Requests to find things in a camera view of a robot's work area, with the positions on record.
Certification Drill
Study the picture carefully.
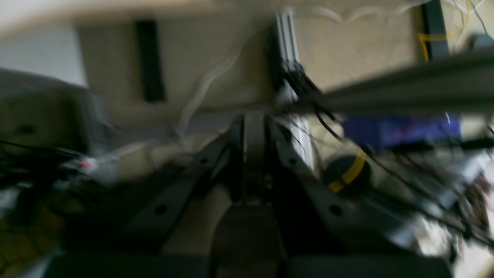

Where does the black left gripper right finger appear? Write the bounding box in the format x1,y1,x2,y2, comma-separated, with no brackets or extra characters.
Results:
245,113,452,278

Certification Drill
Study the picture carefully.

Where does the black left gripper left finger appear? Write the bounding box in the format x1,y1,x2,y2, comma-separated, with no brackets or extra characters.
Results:
46,118,245,278

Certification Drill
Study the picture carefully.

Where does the black round base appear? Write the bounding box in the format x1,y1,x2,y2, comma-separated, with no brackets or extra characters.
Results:
323,155,372,197

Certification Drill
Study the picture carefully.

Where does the blue box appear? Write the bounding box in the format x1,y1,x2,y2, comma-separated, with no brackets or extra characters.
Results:
342,115,462,150

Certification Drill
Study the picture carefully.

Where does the aluminium frame rail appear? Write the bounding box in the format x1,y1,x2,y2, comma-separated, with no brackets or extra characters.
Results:
274,10,315,170

